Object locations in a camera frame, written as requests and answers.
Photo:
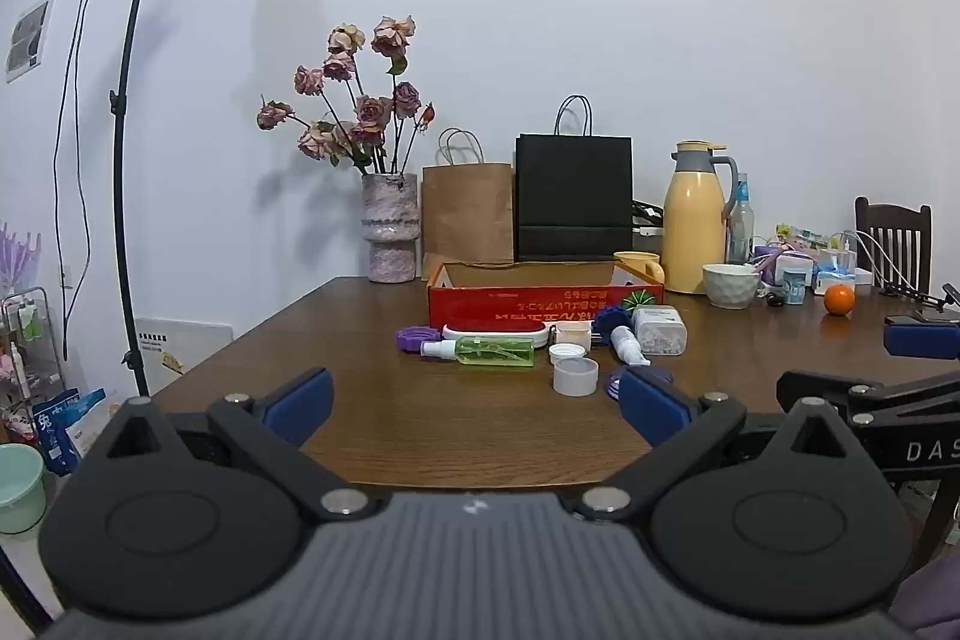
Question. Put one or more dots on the dark phone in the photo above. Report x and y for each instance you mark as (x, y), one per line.
(909, 319)

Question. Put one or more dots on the brown paper bag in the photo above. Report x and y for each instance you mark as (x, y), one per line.
(469, 212)

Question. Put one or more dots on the wall poster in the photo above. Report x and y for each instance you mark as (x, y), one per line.
(30, 36)

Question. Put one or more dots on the purple packet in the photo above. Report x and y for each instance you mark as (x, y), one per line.
(771, 255)

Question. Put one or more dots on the blue toothed lid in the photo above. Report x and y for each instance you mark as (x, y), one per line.
(611, 317)

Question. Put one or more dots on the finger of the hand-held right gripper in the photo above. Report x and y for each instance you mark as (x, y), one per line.
(922, 341)
(817, 389)

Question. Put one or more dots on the white red lint brush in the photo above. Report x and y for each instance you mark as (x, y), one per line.
(495, 331)

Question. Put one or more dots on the dried pink roses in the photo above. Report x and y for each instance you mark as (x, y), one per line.
(360, 108)

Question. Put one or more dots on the black phone holder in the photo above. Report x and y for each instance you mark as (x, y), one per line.
(926, 297)

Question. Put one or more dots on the blue rimmed lid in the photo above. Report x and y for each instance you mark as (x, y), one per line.
(613, 381)

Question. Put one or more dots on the white ribbed bowl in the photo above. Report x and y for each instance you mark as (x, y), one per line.
(731, 286)

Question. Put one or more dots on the green bucket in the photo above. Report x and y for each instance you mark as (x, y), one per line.
(19, 486)

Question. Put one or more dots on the small cream jar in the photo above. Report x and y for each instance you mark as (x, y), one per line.
(574, 334)

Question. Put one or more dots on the small blue white cup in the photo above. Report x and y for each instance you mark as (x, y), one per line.
(794, 286)

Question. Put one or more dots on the blue white packets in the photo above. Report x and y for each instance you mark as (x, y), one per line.
(67, 430)

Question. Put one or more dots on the purple hangers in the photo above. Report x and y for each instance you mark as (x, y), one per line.
(19, 254)

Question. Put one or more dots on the white lid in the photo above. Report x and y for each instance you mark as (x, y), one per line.
(567, 353)

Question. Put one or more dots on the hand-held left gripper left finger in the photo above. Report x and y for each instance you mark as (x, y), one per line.
(304, 401)

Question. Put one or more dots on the blue tissue pack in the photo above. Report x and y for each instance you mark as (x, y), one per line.
(834, 281)

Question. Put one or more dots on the white round jar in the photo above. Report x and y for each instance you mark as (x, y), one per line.
(575, 377)

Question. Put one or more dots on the white flat panel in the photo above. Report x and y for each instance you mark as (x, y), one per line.
(187, 347)

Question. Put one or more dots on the yellow thermos jug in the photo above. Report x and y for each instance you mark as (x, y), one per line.
(694, 227)

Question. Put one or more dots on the black light stand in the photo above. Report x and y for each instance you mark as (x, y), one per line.
(124, 160)

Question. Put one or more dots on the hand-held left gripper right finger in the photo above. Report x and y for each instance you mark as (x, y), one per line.
(651, 406)

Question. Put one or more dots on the green spray bottle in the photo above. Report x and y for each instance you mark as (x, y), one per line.
(491, 351)

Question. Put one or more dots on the yellow mug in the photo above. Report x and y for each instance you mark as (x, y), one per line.
(637, 263)

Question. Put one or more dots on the purple cloth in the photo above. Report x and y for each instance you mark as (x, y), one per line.
(930, 599)

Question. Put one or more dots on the black paper bag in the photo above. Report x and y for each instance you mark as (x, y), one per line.
(574, 197)

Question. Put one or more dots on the clear cotton swab box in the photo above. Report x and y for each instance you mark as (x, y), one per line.
(660, 331)

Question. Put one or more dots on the red cardboard box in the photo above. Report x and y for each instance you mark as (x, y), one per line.
(525, 306)

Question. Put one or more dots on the clear bottle blue cap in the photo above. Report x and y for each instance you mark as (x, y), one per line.
(739, 227)

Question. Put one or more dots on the dark wooden chair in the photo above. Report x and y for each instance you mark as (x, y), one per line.
(892, 235)

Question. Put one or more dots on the pink mottled vase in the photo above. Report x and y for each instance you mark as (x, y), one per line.
(390, 227)

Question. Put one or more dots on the orange fruit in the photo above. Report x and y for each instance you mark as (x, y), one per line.
(839, 300)

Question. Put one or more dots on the purple toothed lid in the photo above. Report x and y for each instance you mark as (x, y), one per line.
(418, 338)

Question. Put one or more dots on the white spray bottle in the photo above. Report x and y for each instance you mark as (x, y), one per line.
(626, 344)

